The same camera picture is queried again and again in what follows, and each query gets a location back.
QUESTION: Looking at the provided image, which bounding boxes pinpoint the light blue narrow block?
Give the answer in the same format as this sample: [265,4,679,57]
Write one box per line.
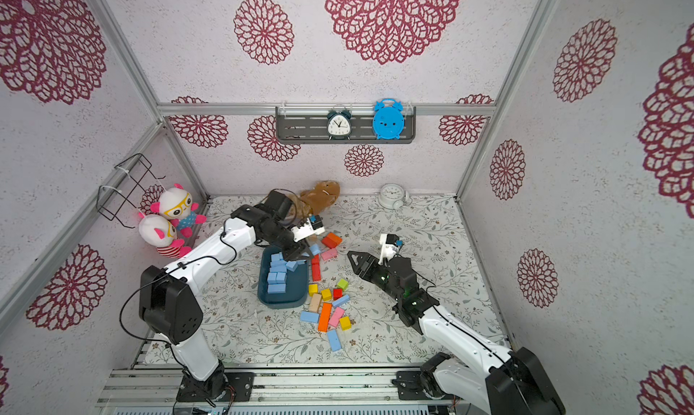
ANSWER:
[332,295,350,308]

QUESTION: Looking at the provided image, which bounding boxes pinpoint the light blue rectangular block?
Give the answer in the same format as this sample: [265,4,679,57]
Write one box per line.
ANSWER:
[269,261,287,273]
[267,283,287,294]

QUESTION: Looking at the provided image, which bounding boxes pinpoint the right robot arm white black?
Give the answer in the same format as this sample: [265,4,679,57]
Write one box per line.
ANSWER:
[347,234,567,414]

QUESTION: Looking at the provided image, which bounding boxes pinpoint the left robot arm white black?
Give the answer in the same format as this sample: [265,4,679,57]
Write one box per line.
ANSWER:
[138,190,325,396]

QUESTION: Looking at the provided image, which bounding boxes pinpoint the pink rectangular block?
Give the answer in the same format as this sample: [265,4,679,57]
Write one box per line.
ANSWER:
[321,248,338,261]

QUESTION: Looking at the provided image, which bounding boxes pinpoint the red rectangular block by orange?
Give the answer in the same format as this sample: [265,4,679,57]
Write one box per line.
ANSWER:
[322,237,338,249]

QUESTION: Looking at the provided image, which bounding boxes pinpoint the brown teddy bear plush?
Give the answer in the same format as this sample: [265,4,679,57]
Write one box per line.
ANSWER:
[298,180,341,216]

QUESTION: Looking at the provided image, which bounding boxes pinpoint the red rectangular block lower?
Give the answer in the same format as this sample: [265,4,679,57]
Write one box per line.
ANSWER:
[312,264,322,282]

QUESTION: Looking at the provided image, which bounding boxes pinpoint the pink block lower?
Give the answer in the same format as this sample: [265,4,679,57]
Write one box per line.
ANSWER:
[328,307,345,328]

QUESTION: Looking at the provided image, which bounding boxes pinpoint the long natural wooden block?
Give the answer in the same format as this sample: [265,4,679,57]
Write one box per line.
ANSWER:
[308,293,323,314]

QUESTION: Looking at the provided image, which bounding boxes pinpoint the yellow cube far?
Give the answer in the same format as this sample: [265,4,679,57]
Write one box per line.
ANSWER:
[339,317,352,331]

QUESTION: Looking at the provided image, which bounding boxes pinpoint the long orange block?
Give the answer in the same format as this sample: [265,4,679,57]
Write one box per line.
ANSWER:
[317,303,333,333]

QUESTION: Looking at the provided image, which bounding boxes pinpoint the dark teal plastic bin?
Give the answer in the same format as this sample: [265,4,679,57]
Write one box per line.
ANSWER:
[257,247,309,309]

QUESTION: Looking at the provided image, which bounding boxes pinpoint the white alarm clock on table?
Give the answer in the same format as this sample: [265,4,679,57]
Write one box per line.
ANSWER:
[378,184,411,210]

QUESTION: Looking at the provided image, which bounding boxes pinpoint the white owl plush yellow glasses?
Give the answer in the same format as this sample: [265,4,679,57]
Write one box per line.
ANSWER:
[149,184,207,239]

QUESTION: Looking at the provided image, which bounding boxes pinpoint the dark green alarm clock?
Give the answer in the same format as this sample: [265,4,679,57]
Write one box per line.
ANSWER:
[327,110,352,140]

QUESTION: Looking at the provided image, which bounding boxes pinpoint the white plush striped legs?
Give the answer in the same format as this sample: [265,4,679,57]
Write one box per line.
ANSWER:
[137,212,193,259]

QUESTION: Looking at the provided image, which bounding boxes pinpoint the blue alarm clock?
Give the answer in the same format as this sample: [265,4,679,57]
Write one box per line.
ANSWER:
[372,98,405,140]

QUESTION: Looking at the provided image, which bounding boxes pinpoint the grey wall shelf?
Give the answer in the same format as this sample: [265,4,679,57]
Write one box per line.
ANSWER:
[275,105,417,145]

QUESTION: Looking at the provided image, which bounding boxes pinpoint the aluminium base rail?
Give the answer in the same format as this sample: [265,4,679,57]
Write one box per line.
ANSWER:
[94,364,464,413]

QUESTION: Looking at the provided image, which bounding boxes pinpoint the black wire wall basket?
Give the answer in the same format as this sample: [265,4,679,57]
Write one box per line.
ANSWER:
[95,153,166,230]

